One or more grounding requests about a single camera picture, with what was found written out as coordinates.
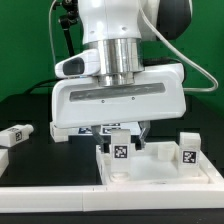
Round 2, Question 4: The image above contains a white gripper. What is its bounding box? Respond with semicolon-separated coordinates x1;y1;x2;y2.
52;49;186;153

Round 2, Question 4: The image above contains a white marker base plate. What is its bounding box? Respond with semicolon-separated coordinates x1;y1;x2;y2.
68;122;141;136

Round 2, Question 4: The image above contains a white L-shaped fence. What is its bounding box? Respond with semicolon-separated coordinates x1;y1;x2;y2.
0;153;224;213

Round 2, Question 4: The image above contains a white square table top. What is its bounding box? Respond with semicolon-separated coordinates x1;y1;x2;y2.
96;141;210;185

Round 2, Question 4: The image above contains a white cable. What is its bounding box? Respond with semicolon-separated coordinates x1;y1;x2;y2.
48;0;60;68

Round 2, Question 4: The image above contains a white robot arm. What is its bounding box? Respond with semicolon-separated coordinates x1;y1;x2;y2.
52;0;192;150

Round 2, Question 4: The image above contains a white block with tag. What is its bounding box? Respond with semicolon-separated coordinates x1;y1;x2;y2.
50;123;68;143

